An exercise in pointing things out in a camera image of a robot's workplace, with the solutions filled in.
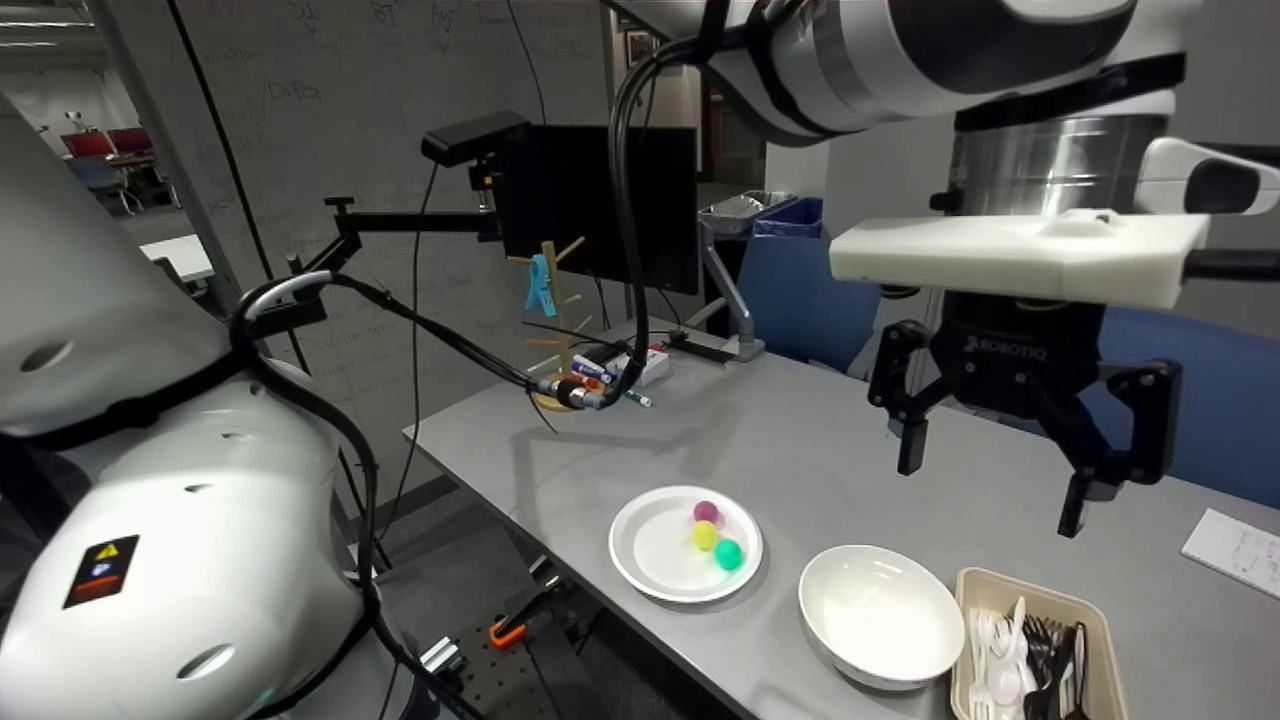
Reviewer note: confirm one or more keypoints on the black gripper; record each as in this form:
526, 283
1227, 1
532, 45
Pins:
1003, 353

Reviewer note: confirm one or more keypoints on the green ball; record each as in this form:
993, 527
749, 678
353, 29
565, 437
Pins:
729, 553

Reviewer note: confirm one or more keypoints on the purple ball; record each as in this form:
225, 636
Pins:
704, 508

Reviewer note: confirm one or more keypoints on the yellow ball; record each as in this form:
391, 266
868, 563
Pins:
704, 534

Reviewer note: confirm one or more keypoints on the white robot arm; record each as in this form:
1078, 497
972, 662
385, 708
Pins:
201, 575

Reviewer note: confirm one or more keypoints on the white ceramic bowl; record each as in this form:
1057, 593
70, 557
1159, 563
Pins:
882, 619

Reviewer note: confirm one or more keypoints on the white foam plate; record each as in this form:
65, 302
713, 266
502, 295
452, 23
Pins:
648, 545

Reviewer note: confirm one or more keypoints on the white paper sheet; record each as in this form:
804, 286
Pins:
1239, 550

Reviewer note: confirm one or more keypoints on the beige cutlery tray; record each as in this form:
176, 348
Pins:
999, 593

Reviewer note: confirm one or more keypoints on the black plastic forks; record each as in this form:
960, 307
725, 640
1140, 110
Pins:
1057, 657

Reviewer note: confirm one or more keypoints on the white plastic forks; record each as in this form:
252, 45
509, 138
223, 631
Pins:
1003, 678

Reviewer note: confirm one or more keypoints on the colourful box on table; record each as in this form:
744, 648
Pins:
582, 377

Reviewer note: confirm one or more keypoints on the blue clothespin figure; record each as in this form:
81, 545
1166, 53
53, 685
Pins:
537, 286

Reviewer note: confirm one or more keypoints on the orange black clamp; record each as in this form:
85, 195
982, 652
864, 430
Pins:
515, 621

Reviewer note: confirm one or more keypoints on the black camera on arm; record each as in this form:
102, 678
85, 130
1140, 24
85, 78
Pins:
470, 138

